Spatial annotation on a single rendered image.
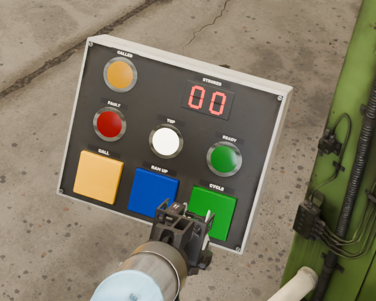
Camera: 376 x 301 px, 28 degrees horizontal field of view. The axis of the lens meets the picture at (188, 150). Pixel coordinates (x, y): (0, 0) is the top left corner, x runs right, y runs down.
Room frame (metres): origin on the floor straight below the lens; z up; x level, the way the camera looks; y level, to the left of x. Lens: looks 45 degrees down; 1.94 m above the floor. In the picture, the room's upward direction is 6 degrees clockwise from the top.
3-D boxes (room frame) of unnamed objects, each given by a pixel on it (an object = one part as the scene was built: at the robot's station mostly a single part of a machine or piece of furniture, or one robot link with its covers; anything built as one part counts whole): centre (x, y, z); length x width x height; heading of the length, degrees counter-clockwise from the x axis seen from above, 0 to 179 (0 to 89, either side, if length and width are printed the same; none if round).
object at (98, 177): (0.86, 0.15, 1.01); 0.07 x 0.05 x 0.07; 75
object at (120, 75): (0.94, 0.12, 1.16); 0.05 x 0.03 x 0.04; 50
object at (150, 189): (0.83, 0.05, 1.01); 0.07 x 0.05 x 0.07; 75
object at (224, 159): (0.85, -0.06, 1.09); 0.05 x 0.03 x 0.04; 50
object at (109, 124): (0.90, 0.13, 1.09); 0.05 x 0.03 x 0.04; 50
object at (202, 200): (0.80, -0.05, 1.01); 0.07 x 0.05 x 0.07; 75
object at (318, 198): (0.99, -0.26, 0.80); 0.06 x 0.03 x 0.14; 50
